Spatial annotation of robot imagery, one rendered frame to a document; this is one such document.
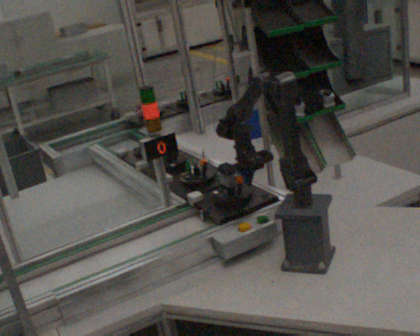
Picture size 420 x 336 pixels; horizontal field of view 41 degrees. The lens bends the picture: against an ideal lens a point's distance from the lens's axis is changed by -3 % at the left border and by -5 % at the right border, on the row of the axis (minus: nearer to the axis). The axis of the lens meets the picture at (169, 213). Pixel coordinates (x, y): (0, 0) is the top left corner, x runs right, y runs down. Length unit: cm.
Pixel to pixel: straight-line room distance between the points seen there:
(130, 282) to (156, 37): 937
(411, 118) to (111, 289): 210
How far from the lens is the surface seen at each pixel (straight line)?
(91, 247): 201
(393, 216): 210
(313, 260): 178
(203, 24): 1127
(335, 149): 224
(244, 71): 289
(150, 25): 1094
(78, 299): 177
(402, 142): 333
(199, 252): 187
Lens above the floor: 183
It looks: 25 degrees down
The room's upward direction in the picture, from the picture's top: 12 degrees counter-clockwise
